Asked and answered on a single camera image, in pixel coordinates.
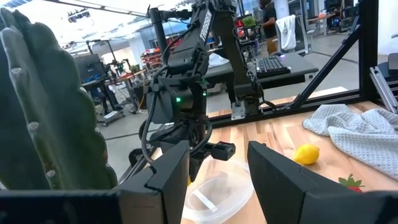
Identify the clear plastic tupperware container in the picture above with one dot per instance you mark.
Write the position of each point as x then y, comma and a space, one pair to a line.
217, 193

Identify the grey desk with keyboard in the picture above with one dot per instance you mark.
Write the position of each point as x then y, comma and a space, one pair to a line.
298, 65

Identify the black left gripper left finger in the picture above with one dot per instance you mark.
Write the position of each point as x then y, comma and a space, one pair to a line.
168, 186

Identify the red strawberry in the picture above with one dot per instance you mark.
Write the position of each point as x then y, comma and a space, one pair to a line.
351, 182

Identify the small yellow banana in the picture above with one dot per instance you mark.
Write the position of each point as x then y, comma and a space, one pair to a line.
189, 181

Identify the yellow lemon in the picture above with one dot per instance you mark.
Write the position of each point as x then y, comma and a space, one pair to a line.
306, 154

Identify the black aluminium table frame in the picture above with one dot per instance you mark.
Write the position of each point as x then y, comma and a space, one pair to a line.
368, 46

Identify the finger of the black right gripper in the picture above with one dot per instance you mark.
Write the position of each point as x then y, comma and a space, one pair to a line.
196, 169

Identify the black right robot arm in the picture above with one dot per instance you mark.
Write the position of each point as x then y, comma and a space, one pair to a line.
189, 56

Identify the background work table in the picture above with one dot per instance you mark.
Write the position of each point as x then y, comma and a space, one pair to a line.
124, 77

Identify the black backlit keyboard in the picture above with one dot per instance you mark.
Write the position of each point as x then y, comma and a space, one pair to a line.
272, 67

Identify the white cloth on chair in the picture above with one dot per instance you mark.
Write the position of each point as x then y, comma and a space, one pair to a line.
286, 31

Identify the grey waffle cloth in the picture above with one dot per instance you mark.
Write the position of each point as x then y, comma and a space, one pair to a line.
357, 137

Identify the black monitor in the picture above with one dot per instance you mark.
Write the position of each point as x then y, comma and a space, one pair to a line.
90, 68

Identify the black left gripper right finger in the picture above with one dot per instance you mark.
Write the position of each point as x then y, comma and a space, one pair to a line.
280, 193

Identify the green cactus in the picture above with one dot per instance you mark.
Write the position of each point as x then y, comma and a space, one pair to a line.
56, 109

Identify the person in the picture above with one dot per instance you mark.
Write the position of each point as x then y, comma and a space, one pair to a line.
269, 21

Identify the green potted plant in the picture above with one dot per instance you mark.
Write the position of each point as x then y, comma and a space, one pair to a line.
248, 21

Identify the silver aluminium rail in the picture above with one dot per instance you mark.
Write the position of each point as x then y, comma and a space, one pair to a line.
384, 88

